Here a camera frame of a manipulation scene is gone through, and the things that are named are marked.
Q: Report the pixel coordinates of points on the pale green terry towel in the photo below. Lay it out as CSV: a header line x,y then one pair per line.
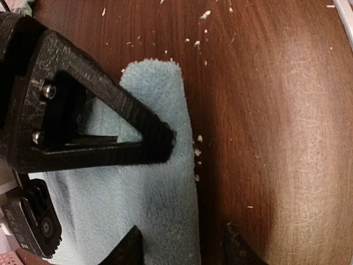
x,y
22,7

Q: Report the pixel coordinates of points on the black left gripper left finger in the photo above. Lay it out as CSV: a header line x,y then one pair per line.
x,y
129,250

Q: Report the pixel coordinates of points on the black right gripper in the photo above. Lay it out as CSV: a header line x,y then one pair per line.
x,y
44,82

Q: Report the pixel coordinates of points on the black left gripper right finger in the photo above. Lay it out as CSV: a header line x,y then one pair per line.
x,y
235,249

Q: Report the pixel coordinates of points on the pink perforated plastic basket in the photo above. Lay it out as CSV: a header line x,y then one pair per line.
x,y
19,257

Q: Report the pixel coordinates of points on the light blue terry towel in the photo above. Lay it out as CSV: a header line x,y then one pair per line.
x,y
98,206

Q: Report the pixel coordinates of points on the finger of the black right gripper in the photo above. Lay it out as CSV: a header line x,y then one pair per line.
x,y
91,157

